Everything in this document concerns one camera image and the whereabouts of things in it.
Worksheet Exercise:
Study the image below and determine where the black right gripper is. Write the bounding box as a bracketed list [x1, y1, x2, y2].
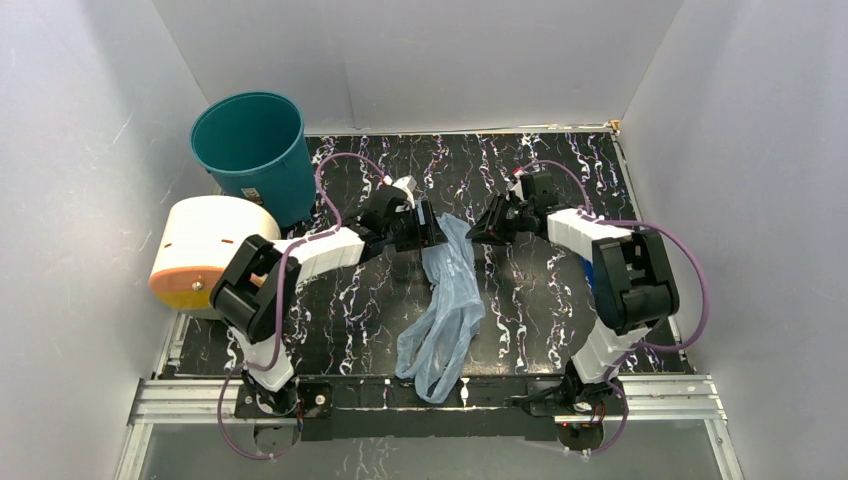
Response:
[465, 193, 533, 247]

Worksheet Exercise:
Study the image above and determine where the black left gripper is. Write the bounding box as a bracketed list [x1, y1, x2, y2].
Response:
[384, 202, 446, 253]

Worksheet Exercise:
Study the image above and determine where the blue stapler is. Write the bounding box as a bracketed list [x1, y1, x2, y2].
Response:
[581, 258, 595, 293]

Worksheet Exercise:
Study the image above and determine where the light blue plastic bag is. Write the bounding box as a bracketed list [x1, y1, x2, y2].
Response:
[395, 213, 486, 404]

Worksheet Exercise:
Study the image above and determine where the cream orange round container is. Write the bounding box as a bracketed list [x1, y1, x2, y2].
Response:
[148, 195, 281, 320]

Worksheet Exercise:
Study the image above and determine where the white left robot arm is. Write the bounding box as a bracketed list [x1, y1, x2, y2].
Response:
[210, 185, 447, 416]

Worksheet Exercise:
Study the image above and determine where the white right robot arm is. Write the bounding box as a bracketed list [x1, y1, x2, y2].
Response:
[466, 170, 680, 414]

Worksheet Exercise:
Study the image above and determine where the teal plastic trash bin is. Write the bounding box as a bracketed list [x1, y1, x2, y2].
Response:
[189, 91, 317, 227]

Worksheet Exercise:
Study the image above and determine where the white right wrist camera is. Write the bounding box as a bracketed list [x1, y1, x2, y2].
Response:
[508, 167, 529, 202]

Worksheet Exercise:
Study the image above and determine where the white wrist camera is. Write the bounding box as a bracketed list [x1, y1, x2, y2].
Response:
[381, 175, 417, 209]
[508, 167, 529, 202]

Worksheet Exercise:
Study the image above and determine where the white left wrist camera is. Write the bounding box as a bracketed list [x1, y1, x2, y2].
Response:
[381, 175, 417, 209]

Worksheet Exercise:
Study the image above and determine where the black front mounting rail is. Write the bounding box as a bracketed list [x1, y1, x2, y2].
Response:
[235, 372, 627, 444]

